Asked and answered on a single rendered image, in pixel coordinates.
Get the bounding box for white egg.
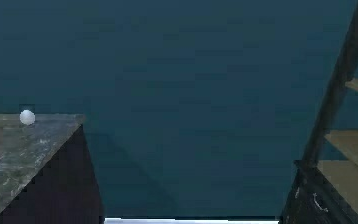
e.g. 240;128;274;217
19;109;37;126

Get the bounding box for black counter with marble top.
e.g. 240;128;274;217
0;113;105;224

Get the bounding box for black shelf unit wooden shelves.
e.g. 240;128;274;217
278;0;358;224

